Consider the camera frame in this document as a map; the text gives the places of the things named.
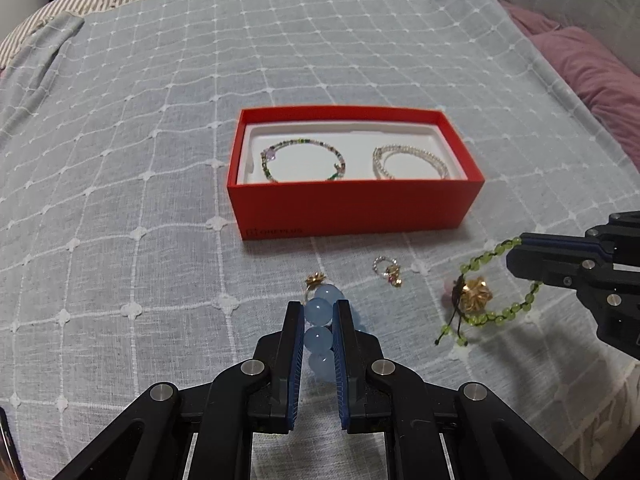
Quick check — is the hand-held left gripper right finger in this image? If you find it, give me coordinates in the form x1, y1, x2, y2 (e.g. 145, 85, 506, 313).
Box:
333, 299, 592, 480

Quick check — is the pink pillow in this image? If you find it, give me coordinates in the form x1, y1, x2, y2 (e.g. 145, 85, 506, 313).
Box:
497, 0, 640, 133

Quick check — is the small silver bead ring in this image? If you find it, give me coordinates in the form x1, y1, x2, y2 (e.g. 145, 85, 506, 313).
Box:
372, 256, 404, 290

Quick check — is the red cardboard box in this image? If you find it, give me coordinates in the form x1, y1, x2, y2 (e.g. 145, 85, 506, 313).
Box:
226, 105, 486, 242

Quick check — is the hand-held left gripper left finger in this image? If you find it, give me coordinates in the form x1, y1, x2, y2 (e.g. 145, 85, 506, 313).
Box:
50, 300, 306, 480

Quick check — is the silver bead bracelet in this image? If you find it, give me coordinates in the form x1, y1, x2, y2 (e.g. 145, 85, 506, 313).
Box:
371, 143, 450, 181

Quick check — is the multicolour bead bracelet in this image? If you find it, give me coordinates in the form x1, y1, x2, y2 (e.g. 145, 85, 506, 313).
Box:
259, 138, 349, 183

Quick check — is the blue bead bracelet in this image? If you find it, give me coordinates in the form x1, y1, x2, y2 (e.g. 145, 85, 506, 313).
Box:
303, 284, 369, 380

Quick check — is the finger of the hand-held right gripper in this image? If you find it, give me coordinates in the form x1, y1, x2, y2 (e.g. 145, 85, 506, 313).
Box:
505, 245, 640, 328
519, 211, 640, 264

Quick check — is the grey checked blanket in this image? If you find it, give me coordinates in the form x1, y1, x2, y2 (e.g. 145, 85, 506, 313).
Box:
0, 0, 640, 480

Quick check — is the dark device edge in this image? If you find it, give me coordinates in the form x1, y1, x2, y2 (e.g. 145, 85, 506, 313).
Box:
0, 406, 24, 480

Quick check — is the green bead bracelet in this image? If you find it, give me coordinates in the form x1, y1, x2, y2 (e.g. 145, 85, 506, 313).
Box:
435, 237, 544, 347

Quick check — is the striped bedsheet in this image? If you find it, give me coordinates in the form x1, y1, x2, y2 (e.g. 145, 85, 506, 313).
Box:
0, 0, 226, 68

